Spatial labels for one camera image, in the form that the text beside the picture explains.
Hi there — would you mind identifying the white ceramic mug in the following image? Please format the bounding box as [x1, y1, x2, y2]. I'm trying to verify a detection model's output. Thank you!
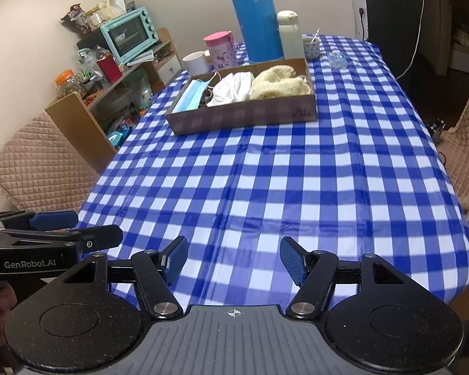
[183, 51, 209, 77]

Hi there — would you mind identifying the pink Hello Kitty cup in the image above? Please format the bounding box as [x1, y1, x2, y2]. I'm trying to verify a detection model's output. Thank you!
[203, 31, 238, 69]

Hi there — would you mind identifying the white insulated bottle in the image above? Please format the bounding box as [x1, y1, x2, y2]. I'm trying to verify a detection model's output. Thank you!
[277, 10, 305, 59]

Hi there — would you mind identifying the blue white checkered tablecloth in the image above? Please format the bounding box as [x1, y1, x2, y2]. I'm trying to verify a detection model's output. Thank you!
[79, 36, 469, 306]

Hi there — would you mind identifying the white towel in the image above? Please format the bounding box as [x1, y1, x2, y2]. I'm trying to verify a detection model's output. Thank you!
[207, 71, 254, 107]

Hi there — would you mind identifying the blue surgical mask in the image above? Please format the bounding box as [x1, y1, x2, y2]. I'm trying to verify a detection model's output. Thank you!
[173, 80, 209, 113]

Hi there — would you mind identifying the teal toaster oven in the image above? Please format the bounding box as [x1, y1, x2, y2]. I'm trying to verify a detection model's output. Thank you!
[100, 7, 160, 64]

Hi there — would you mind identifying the beige quilted chair left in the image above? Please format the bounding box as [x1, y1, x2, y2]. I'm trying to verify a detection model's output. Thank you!
[0, 111, 99, 212]

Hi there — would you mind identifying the small patterned cup with spoon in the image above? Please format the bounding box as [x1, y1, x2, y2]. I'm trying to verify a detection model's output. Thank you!
[302, 29, 321, 61]

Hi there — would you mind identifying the red box on shelf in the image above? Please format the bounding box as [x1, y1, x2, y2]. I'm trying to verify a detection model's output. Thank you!
[96, 54, 122, 83]

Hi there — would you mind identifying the cream yellow terry towel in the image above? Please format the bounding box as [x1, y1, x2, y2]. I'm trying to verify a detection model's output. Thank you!
[250, 65, 312, 100]

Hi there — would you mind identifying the wooden storage shelf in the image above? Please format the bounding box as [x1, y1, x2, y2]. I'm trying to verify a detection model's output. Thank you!
[46, 27, 183, 173]

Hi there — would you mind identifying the brown cardboard box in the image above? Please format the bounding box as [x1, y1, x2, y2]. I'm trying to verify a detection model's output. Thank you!
[165, 58, 318, 136]

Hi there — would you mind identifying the black mini fridge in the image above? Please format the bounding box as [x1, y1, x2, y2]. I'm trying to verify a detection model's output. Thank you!
[352, 0, 424, 80]

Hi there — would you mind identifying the orange lid glass jar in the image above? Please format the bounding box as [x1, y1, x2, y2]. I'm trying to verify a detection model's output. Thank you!
[55, 69, 87, 98]

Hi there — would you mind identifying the blue thermos flask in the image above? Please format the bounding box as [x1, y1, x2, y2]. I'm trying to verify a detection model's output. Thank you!
[232, 0, 284, 63]

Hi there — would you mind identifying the small tissue packet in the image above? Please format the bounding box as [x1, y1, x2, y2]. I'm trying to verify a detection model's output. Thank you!
[327, 52, 348, 70]

